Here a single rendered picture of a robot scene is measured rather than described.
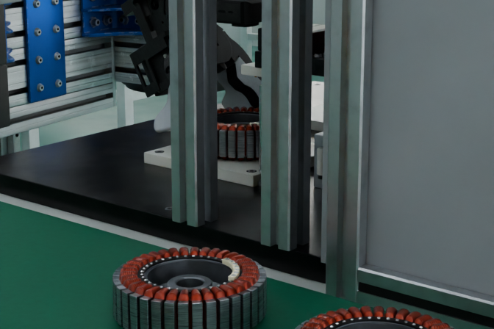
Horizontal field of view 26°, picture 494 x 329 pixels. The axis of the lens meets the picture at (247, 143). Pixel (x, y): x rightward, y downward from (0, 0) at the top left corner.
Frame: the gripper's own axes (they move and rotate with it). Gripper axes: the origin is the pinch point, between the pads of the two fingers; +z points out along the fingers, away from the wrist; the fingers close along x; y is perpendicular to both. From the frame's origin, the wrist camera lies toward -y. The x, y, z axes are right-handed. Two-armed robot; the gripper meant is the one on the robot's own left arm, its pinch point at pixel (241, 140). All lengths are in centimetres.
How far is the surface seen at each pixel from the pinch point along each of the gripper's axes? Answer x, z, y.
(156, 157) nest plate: 7.1, -1.7, 5.7
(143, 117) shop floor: -262, -69, 277
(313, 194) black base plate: 5.3, 8.7, -10.3
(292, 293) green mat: 23.0, 15.8, -18.7
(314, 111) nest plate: -21.3, -1.8, 5.3
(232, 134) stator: 4.6, -0.3, -3.2
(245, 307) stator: 31.9, 15.1, -22.0
